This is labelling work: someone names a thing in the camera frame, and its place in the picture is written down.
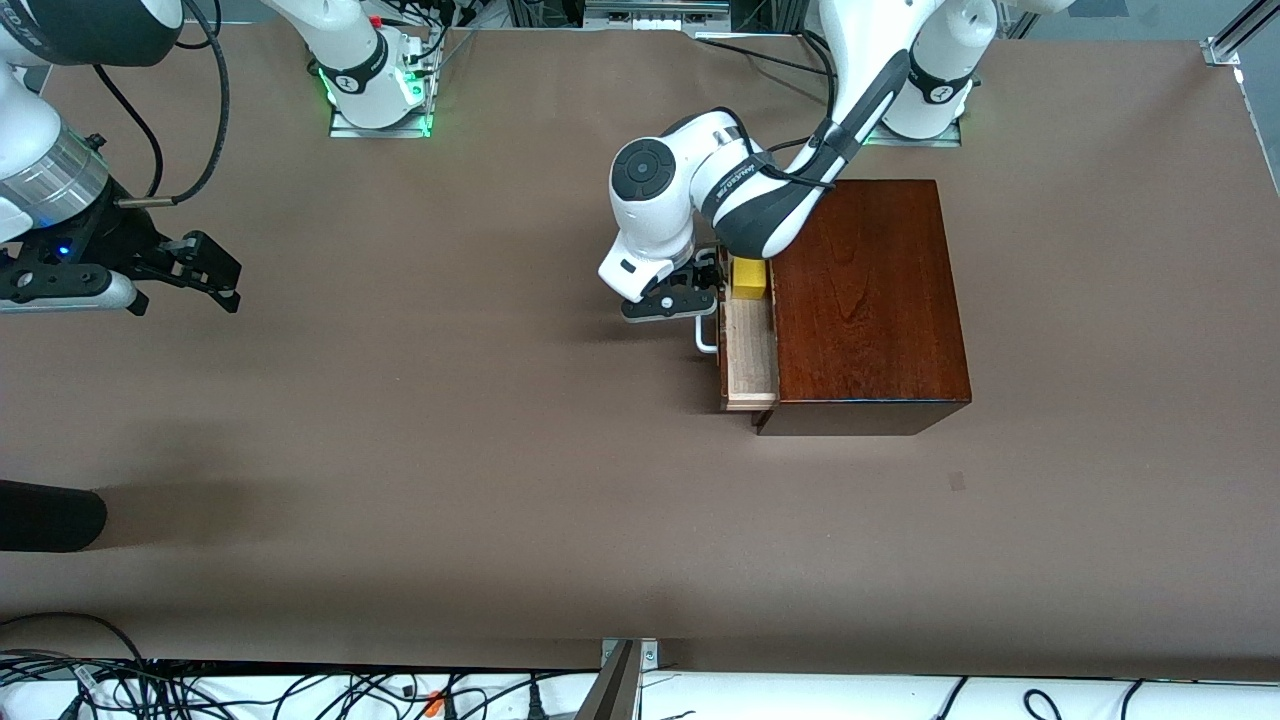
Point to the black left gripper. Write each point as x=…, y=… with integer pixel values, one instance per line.
x=708, y=272

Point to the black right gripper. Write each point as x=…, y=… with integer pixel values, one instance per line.
x=112, y=235

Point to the yellow wooden block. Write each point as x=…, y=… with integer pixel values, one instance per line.
x=750, y=280

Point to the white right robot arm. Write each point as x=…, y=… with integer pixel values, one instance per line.
x=350, y=60

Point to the dark red wooden drawer cabinet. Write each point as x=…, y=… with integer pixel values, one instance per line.
x=870, y=300

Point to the grey power strip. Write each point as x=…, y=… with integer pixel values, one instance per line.
x=655, y=18

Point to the black round-ended cylinder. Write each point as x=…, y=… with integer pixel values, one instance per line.
x=50, y=515

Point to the dark angled metal bar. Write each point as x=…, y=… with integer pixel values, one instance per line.
x=612, y=695

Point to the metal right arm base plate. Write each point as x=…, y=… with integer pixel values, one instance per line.
x=345, y=132

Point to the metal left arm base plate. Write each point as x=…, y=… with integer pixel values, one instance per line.
x=950, y=140

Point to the silver corner bracket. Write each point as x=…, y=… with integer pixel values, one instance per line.
x=648, y=655

